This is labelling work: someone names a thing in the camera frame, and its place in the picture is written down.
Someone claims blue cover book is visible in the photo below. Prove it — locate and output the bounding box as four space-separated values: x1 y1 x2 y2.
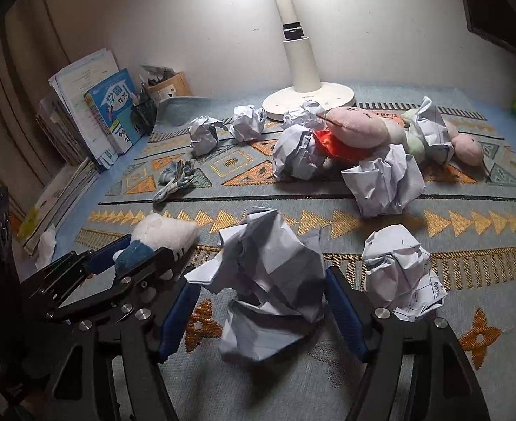
84 69 142 154

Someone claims row of leaning books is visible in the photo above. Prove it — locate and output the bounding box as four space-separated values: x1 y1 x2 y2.
34 94 96 167

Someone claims black mesh pen holder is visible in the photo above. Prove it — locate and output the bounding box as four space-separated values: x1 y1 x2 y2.
131 94 159 136

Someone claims white and blue plush toy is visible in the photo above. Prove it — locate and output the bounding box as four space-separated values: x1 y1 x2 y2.
114 213 199 279

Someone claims white desk lamp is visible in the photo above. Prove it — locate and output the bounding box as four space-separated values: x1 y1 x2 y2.
262 0 356 120

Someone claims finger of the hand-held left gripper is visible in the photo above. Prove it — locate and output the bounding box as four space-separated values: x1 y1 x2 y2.
45 247 186 324
21 234 132 304

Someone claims blue patterned woven mat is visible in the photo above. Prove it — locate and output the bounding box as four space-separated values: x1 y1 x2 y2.
76 85 516 421

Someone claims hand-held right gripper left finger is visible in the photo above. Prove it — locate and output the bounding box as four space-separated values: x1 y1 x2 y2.
43 280 203 421

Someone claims white paper ball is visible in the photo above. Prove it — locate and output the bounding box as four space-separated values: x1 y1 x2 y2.
271 123 329 181
232 104 267 142
362 225 448 323
341 142 426 218
184 206 329 365
188 115 228 157
409 96 456 165
282 100 326 131

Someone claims white tissue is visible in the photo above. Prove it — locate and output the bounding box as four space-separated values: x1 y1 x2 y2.
34 226 57 268

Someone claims pink caterpillar plush toy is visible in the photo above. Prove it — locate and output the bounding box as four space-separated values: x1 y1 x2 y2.
317 106 486 172

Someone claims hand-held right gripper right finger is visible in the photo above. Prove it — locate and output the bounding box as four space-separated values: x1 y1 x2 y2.
326 266 491 421

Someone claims stack of flat books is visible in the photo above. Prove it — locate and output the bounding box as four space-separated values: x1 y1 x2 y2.
19 158 101 255

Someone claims blue plaid bow hair clip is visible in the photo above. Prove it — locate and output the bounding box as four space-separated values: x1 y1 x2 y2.
153 160 199 205

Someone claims cardboard box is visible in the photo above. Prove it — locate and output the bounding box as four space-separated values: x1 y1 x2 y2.
146 71 193 103

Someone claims red cloth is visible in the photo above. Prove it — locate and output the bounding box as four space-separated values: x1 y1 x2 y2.
313 128 368 162

